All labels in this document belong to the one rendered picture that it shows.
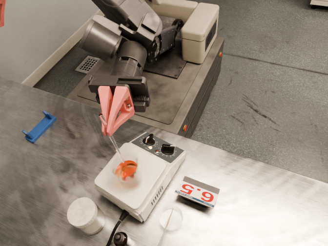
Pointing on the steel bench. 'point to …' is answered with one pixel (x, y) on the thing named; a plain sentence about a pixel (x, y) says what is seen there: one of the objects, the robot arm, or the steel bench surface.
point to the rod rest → (45, 123)
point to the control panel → (157, 148)
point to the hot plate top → (124, 194)
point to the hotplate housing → (163, 182)
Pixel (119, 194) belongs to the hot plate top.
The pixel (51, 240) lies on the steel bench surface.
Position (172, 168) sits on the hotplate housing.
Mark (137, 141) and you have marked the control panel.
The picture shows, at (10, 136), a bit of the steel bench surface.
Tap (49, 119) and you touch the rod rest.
